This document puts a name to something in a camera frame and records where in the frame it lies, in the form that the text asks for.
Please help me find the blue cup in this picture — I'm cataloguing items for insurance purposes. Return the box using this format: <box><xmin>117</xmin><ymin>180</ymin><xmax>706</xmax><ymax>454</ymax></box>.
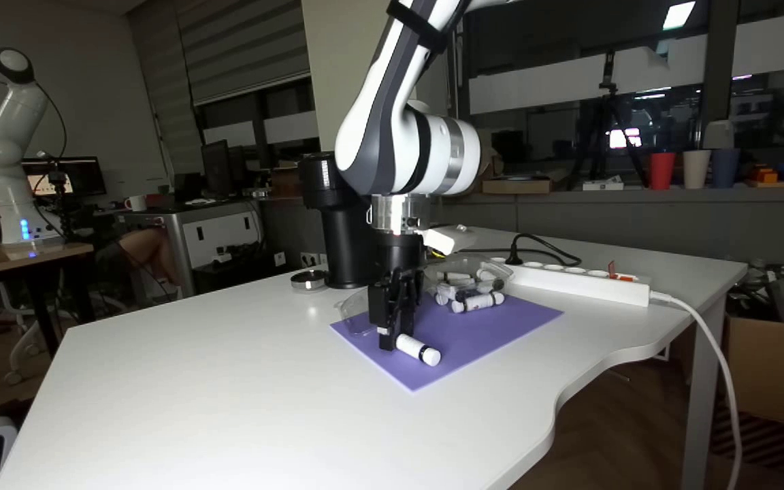
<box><xmin>712</xmin><ymin>145</ymin><xmax>743</xmax><ymax>191</ymax></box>

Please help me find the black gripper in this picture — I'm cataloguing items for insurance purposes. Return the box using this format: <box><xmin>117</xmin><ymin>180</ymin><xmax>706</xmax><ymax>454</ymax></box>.
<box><xmin>369</xmin><ymin>263</ymin><xmax>426</xmax><ymax>353</ymax></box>

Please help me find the red cup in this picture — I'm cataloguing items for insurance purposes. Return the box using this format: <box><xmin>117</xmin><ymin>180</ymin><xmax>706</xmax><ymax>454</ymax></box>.
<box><xmin>647</xmin><ymin>149</ymin><xmax>678</xmax><ymax>194</ymax></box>

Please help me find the white power strip orange switch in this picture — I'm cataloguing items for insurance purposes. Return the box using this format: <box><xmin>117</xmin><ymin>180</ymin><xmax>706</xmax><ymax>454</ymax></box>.
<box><xmin>480</xmin><ymin>256</ymin><xmax>655</xmax><ymax>309</ymax></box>

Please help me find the cardboard box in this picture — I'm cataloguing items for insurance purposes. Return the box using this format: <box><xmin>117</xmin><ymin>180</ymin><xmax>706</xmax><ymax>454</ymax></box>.
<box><xmin>723</xmin><ymin>309</ymin><xmax>784</xmax><ymax>436</ymax></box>

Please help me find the grey window blind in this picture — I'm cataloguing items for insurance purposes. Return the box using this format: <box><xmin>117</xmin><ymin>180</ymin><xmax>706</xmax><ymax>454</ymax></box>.
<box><xmin>178</xmin><ymin>0</ymin><xmax>312</xmax><ymax>108</ymax></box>

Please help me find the dark monitor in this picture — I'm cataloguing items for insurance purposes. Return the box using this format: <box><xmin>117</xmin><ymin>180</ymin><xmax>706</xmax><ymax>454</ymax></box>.
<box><xmin>24</xmin><ymin>152</ymin><xmax>110</xmax><ymax>224</ymax></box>

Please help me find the white power strip cable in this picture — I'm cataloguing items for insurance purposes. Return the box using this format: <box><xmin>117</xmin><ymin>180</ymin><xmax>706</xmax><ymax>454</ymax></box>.
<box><xmin>642</xmin><ymin>286</ymin><xmax>746</xmax><ymax>490</ymax></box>

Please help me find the purple mat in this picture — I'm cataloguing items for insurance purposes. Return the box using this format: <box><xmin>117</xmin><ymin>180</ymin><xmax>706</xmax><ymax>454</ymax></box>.
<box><xmin>329</xmin><ymin>292</ymin><xmax>568</xmax><ymax>394</ymax></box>

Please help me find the white drawer cabinet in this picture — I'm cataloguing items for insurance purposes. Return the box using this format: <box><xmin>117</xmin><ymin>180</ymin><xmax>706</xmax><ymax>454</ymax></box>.
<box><xmin>161</xmin><ymin>198</ymin><xmax>267</xmax><ymax>297</ymax></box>

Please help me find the round metal lid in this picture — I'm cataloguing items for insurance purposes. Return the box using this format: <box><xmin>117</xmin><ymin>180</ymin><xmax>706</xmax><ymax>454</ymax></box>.
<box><xmin>289</xmin><ymin>267</ymin><xmax>329</xmax><ymax>293</ymax></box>

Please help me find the black plug cable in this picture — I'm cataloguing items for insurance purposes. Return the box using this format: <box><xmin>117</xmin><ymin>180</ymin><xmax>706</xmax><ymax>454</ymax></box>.
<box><xmin>505</xmin><ymin>231</ymin><xmax>588</xmax><ymax>271</ymax></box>

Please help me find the wooden side table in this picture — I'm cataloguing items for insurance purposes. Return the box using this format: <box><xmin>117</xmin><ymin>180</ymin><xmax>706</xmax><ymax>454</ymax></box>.
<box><xmin>0</xmin><ymin>237</ymin><xmax>99</xmax><ymax>361</ymax></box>

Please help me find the black tripod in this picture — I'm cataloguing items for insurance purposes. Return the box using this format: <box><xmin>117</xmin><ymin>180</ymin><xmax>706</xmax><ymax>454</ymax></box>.
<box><xmin>569</xmin><ymin>49</ymin><xmax>652</xmax><ymax>194</ymax></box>

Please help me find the white cup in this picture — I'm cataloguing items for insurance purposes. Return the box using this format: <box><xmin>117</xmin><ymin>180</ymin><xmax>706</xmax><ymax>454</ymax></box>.
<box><xmin>681</xmin><ymin>147</ymin><xmax>713</xmax><ymax>194</ymax></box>

